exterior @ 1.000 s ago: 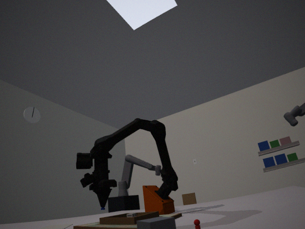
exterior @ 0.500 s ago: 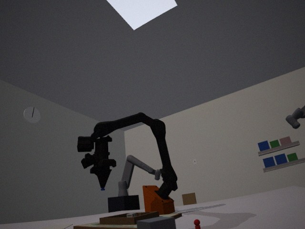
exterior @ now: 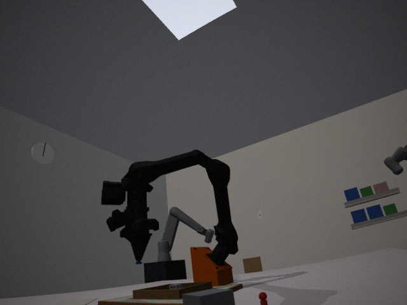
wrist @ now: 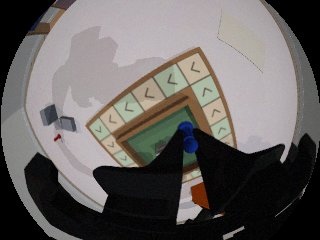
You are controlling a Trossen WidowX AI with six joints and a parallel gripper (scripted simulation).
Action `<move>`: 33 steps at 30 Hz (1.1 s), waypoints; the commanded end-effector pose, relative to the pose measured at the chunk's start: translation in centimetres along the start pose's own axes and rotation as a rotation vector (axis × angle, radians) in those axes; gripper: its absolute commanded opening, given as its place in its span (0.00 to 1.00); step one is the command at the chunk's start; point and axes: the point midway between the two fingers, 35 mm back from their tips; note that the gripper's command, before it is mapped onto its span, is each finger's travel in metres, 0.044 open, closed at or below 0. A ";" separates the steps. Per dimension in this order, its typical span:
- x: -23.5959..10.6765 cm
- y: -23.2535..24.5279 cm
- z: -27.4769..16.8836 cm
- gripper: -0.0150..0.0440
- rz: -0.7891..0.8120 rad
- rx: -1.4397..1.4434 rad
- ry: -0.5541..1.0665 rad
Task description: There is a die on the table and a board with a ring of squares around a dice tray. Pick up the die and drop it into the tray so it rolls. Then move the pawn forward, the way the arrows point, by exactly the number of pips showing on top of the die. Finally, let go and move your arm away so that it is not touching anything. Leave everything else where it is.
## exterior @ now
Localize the red pawn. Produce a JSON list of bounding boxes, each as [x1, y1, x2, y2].
[[259, 292, 268, 305]]

